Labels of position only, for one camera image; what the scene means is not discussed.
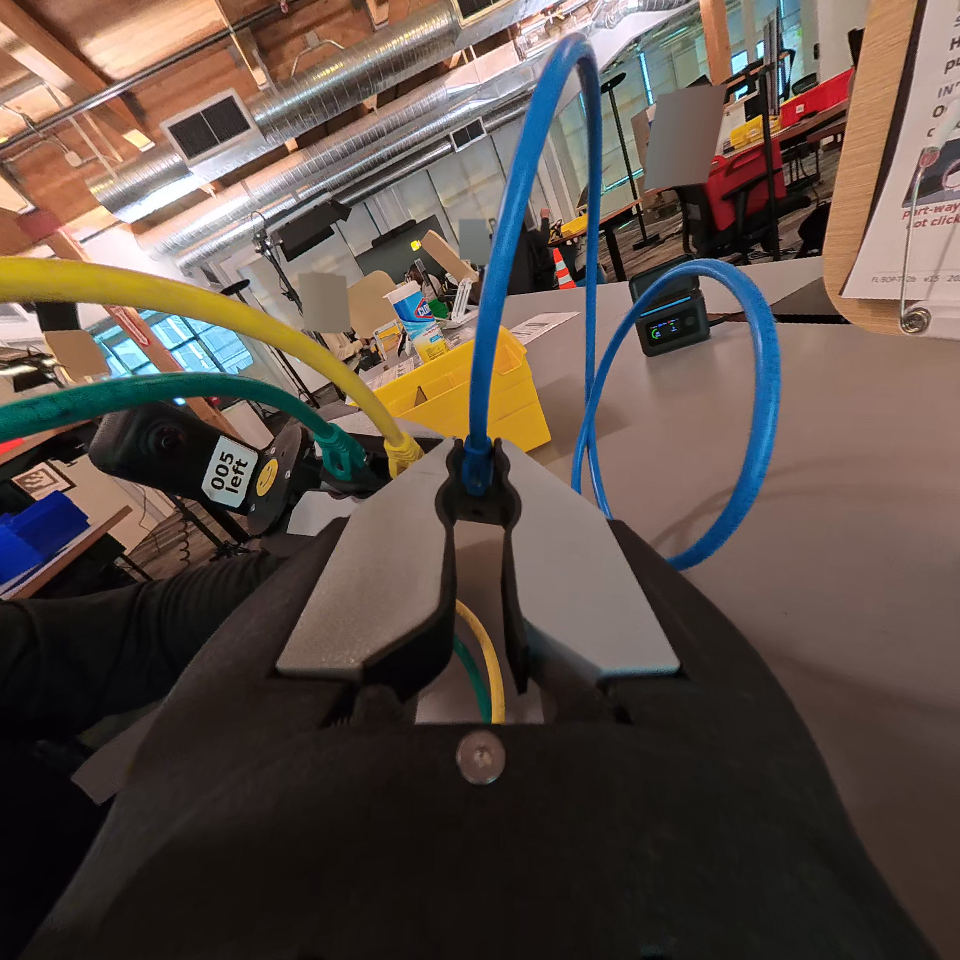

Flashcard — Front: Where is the blue ethernet cable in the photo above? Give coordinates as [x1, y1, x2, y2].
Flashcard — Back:
[459, 31, 783, 573]

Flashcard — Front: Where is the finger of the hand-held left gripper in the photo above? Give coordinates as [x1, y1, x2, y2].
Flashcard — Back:
[287, 493, 363, 538]

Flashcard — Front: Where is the black floor lamp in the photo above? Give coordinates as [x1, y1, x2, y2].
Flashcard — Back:
[600, 71, 663, 250]

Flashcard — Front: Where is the white ceiling vent grille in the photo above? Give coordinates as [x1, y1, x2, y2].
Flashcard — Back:
[159, 88, 265, 168]

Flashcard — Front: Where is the black studio light panel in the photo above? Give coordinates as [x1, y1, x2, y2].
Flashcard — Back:
[270, 197, 354, 262]

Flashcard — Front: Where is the person's left forearm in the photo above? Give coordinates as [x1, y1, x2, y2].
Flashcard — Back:
[0, 549, 290, 751]

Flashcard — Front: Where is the wipes canister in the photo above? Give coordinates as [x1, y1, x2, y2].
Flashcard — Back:
[383, 282, 451, 366]

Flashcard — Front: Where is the yellow plastic bin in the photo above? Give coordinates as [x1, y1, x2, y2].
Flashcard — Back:
[347, 324, 552, 453]

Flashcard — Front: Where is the blue plastic bin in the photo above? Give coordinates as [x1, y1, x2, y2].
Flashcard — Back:
[0, 491, 91, 588]

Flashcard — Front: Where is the green ethernet cable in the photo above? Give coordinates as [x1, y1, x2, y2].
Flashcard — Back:
[0, 372, 494, 726]

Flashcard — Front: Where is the red office chair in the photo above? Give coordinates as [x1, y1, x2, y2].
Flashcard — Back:
[678, 146, 815, 260]

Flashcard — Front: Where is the black network switch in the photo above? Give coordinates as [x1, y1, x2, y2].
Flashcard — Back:
[318, 429, 519, 526]

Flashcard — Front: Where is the yellow ethernet cable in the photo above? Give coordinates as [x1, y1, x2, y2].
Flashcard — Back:
[0, 257, 507, 726]

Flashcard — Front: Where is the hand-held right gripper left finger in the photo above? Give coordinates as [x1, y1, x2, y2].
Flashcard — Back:
[274, 437, 459, 702]

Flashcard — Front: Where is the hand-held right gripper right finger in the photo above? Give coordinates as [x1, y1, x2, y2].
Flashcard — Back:
[497, 441, 682, 697]

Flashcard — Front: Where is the instruction sheet on stand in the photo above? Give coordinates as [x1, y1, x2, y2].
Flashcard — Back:
[822, 0, 960, 337]

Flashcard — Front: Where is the metal page holder wire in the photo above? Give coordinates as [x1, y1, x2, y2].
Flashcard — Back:
[898, 144, 939, 336]

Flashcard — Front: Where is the silver ventilation duct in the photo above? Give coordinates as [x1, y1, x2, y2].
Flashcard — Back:
[88, 0, 541, 220]
[137, 90, 549, 267]

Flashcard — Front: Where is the white paper sheet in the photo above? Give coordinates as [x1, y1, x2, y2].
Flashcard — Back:
[510, 310, 583, 347]

